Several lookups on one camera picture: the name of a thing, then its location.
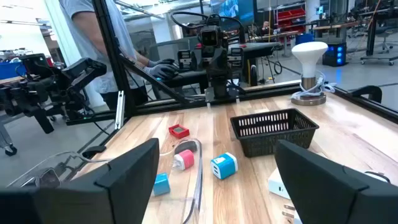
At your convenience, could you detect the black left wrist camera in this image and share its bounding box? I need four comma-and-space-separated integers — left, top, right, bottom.
198, 25, 221, 47

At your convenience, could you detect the person's hand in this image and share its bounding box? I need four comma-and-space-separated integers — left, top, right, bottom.
143, 63, 180, 80
147, 58, 177, 68

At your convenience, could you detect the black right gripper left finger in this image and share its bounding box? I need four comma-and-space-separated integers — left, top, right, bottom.
0, 138, 160, 224

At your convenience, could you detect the black workstation desk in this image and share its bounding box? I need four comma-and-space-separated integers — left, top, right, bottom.
155, 42, 282, 90

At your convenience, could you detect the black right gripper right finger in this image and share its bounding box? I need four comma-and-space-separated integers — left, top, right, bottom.
274, 139, 398, 224

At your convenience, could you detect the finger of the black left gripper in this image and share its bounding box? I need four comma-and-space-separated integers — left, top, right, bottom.
228, 88, 241, 105
204, 86, 216, 110

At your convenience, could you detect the silver metal bracket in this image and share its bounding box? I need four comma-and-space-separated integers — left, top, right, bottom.
114, 90, 126, 130

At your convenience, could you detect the red digital display case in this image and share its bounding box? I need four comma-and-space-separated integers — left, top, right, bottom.
168, 124, 190, 139

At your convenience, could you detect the blue storage bin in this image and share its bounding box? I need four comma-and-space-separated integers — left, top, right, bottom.
0, 61, 27, 80

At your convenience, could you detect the white coiled cable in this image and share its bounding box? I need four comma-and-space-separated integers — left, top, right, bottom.
292, 71, 337, 100

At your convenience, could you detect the blue lit computer tower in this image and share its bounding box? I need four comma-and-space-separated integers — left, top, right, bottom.
322, 42, 348, 67

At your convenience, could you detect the white bulb lamp metal base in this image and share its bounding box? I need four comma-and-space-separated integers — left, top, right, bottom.
290, 41, 329, 106

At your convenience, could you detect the small blue charger cube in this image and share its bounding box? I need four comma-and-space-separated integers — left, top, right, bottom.
153, 172, 171, 197

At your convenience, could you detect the plain white wall charger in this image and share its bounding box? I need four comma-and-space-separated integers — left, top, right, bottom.
267, 167, 292, 200

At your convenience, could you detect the person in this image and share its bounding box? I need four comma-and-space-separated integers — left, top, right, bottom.
58, 0, 150, 110
259, 21, 273, 37

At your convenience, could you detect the pink white charger cube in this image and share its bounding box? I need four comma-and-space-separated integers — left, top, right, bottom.
172, 149, 195, 171

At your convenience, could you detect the clear plastic bin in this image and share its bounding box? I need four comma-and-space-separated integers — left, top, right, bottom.
6, 138, 205, 224

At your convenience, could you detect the black aluminium table frame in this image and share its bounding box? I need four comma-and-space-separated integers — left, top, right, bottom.
66, 0, 398, 159

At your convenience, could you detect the red storage bin shelf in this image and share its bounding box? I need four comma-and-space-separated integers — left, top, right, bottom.
275, 7, 307, 34

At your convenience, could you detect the blue white charger cube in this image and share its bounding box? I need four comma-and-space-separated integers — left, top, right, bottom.
210, 152, 239, 180

